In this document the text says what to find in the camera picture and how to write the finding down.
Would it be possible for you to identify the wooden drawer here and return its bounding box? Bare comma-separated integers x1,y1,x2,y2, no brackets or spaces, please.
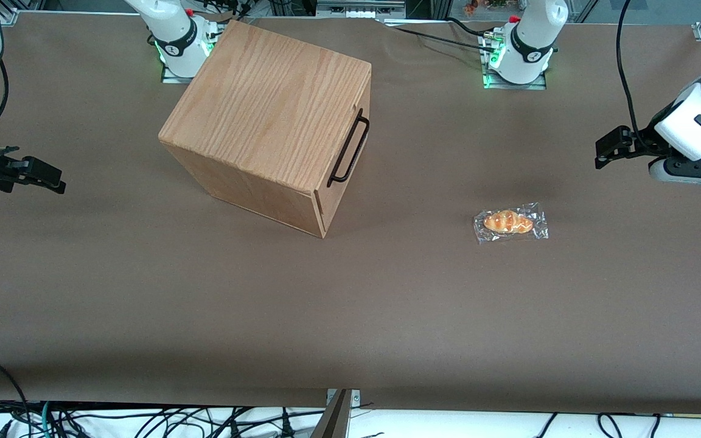
313,61,372,214

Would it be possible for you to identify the black metal drawer handle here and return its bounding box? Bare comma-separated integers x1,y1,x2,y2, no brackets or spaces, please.
327,108,371,186

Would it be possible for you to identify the wooden drawer cabinet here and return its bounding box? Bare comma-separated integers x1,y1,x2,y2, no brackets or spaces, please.
158,19,372,239

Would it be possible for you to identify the bread in clear plastic wrapper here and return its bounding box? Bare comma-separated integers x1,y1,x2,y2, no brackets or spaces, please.
473,202,550,245

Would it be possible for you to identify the brown table cover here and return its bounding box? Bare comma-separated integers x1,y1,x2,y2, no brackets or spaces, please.
0,11,701,415

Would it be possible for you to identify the grey electronics box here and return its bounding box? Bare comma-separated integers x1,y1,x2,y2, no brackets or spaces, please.
316,0,407,19

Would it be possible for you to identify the dark diagonal bar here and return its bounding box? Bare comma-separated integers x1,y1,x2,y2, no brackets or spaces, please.
311,389,352,438

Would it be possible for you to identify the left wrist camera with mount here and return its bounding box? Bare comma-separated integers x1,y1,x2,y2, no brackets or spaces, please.
649,141,701,187

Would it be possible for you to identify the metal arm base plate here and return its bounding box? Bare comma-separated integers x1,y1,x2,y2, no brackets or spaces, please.
161,15,229,84
481,30,549,91

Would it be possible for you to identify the black cable across table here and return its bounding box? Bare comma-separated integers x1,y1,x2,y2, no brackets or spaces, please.
381,21,500,52

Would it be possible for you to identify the grey metal bracket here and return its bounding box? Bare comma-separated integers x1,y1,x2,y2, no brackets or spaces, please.
326,389,361,407

